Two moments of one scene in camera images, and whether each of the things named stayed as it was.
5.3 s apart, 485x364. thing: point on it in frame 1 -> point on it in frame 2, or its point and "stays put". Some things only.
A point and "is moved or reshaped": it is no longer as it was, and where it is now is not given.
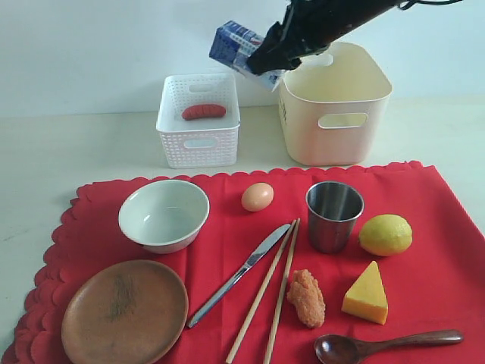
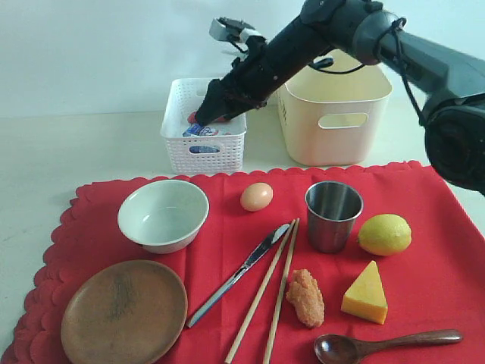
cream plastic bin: (333, 108) stays put
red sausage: (192, 111) is moved or reshaped
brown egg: (257, 196) stays put
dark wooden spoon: (336, 349) stays put
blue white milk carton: (233, 44) is moved or reshaped
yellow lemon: (386, 234) stays put
